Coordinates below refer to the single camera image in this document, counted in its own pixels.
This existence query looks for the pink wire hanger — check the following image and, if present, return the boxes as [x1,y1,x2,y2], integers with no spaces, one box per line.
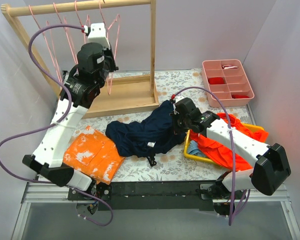
[53,3,78,65]
[28,5,63,83]
[98,0,121,96]
[73,0,92,45]

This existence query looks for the navy blue shorts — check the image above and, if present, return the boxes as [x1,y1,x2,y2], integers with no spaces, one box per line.
[105,100,186,158]

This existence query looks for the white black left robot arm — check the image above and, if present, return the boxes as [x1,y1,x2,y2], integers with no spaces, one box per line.
[22,42,118,200]

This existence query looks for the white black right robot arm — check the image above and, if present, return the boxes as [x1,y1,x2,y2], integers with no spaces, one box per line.
[170,96,291,199]

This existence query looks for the bright orange shorts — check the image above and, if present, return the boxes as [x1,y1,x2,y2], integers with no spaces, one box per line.
[189,112,270,173]

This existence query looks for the orange white patterned shorts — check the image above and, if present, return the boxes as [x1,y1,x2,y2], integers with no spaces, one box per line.
[63,125,125,185]

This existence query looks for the light blue cloth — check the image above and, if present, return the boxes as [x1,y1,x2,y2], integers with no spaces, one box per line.
[186,140,206,158]

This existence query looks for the wooden clothes rack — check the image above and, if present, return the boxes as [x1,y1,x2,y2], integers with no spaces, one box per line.
[1,0,159,119]

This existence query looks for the white garment label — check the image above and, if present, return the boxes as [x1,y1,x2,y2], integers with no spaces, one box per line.
[147,142,156,148]

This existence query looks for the pink divided organizer tray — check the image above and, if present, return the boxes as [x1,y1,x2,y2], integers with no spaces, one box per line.
[201,59,255,108]

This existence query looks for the red white item in organizer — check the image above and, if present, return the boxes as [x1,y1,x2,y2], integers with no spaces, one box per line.
[221,64,238,70]

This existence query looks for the yellow plastic tray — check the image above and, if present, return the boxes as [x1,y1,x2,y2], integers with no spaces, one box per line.
[183,123,266,167]

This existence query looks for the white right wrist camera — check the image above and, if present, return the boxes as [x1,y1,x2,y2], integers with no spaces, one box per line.
[170,94,185,104]

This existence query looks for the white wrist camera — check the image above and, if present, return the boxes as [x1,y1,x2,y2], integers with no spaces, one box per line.
[170,94,185,104]
[82,22,111,50]

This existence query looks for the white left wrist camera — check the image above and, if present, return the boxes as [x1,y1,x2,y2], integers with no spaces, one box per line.
[82,22,111,50]

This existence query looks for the black drawstring cord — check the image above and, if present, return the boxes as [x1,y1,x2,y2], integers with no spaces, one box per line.
[146,153,158,167]

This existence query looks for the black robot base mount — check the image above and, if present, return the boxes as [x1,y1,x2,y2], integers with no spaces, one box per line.
[67,180,230,216]

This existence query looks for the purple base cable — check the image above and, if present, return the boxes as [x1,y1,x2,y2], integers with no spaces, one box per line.
[74,188,115,227]

